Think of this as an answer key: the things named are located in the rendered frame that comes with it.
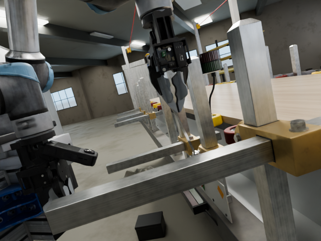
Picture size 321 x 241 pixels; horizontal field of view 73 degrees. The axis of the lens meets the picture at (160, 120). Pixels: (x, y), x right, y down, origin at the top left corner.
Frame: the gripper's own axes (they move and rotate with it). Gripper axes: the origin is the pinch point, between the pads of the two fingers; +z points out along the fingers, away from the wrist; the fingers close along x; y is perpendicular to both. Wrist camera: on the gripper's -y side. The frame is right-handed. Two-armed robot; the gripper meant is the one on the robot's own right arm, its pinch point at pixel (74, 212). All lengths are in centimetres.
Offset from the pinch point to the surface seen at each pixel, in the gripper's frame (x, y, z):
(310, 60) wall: -816, -876, 40
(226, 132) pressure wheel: 0.0, -41.3, -8.0
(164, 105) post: -53, -37, -13
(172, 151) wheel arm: -23.6, -30.3, 0.4
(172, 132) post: -53, -37, 1
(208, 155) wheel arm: 24.8, -26.9, -13.4
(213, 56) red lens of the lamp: -1, -43, -27
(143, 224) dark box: -97, -8, 71
